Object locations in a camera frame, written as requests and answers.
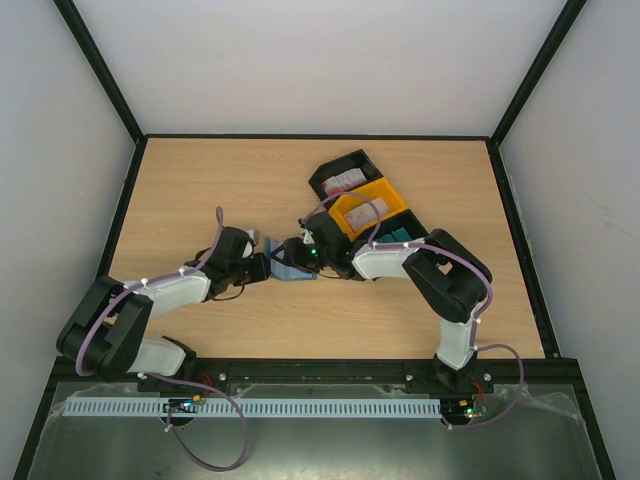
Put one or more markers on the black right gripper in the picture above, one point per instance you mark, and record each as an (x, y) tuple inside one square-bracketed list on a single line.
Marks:
[(293, 248)]

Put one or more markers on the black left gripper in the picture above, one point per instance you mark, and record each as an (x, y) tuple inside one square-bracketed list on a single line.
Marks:
[(263, 271)]

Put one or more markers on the teal card holder wallet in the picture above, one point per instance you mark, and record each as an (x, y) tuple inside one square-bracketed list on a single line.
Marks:
[(279, 270)]

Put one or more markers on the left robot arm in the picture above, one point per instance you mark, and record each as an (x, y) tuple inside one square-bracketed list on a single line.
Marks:
[(106, 334)]

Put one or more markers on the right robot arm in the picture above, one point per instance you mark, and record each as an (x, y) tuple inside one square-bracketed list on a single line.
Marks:
[(455, 284)]

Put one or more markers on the white pink card stack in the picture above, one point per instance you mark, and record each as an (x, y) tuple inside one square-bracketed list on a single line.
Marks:
[(362, 215)]

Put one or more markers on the red white card stack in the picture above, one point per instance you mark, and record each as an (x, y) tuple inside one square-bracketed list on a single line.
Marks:
[(344, 181)]

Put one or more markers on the teal card stack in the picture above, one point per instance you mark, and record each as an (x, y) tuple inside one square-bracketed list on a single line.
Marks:
[(395, 236)]

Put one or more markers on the black bin with red cards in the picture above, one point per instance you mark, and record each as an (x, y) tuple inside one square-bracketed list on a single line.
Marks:
[(355, 159)]

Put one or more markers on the black bin with teal cards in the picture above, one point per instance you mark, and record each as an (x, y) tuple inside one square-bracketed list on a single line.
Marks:
[(401, 227)]

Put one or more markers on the yellow plastic bin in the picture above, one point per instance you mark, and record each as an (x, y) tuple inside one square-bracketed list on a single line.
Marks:
[(366, 193)]

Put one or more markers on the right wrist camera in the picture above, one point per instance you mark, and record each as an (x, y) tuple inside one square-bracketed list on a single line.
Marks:
[(302, 232)]

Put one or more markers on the black enclosure frame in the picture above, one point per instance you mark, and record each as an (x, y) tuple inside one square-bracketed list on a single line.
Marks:
[(561, 27)]

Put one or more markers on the white slotted cable duct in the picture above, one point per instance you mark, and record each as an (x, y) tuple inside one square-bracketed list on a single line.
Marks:
[(254, 408)]

